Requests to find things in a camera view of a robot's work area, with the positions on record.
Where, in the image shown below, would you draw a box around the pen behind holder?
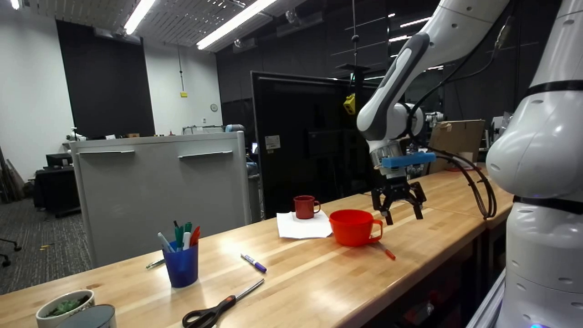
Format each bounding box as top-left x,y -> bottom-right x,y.
146,259 -> 166,270

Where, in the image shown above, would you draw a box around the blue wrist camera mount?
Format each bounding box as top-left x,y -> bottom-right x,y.
381,152 -> 435,170

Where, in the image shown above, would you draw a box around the white paper sheet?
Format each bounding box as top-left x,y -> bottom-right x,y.
275,212 -> 331,239

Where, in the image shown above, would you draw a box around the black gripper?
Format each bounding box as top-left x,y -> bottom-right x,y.
371,177 -> 426,227

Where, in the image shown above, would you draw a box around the large black monitor panel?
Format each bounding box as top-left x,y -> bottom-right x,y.
251,74 -> 373,218

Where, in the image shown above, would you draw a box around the purple white marker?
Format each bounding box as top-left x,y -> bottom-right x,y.
240,254 -> 268,274

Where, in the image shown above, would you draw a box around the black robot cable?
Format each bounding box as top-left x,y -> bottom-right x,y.
433,148 -> 499,223

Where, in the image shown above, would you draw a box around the red pen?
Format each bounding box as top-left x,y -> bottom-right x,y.
375,243 -> 395,261

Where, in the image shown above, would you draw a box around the small dark red mug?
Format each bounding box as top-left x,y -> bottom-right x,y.
293,196 -> 320,219

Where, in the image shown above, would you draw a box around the large red cup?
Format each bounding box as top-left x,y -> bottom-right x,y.
330,210 -> 382,249

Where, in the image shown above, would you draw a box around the grey tape roll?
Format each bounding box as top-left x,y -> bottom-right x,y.
58,305 -> 116,328

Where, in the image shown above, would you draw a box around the black handled scissors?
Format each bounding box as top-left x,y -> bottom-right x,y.
182,281 -> 264,328

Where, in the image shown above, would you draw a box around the white bowl with green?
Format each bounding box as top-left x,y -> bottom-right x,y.
34,290 -> 95,328

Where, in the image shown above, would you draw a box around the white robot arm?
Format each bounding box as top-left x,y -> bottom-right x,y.
357,0 -> 583,328

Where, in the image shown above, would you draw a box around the grey metal cabinet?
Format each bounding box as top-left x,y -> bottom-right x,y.
73,132 -> 251,267

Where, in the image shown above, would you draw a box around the blue pen holder cup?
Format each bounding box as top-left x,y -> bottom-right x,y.
164,247 -> 198,289

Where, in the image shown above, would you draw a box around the cardboard box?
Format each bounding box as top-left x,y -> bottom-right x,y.
428,119 -> 484,161

